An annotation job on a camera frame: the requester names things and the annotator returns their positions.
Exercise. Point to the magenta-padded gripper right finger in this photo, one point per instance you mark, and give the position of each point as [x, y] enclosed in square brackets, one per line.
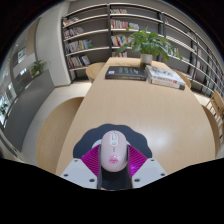
[150, 171]

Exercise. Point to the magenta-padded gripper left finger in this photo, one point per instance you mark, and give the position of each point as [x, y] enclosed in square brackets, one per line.
[75, 171]

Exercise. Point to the pale pink computer mouse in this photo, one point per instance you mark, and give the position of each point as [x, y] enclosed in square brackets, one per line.
[114, 148]

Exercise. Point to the grey low partition counter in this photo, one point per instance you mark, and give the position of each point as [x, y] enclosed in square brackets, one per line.
[28, 106]

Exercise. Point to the white book with dark spine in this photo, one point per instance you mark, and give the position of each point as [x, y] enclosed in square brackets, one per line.
[166, 84]

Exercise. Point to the wooden chairs and tables group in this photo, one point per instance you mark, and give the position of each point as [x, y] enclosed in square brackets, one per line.
[216, 103]

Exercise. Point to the white illustrated book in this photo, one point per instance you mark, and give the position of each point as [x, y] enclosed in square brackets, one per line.
[165, 75]

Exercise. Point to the black hardcover book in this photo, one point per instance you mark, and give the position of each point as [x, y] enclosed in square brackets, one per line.
[125, 72]

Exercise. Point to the small leafy floor plant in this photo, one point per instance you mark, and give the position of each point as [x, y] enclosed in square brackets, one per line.
[38, 67]

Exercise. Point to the green potted plant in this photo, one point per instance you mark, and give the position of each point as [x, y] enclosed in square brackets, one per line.
[150, 43]

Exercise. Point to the grey bookshelf unit with books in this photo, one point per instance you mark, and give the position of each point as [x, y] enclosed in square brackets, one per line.
[93, 33]

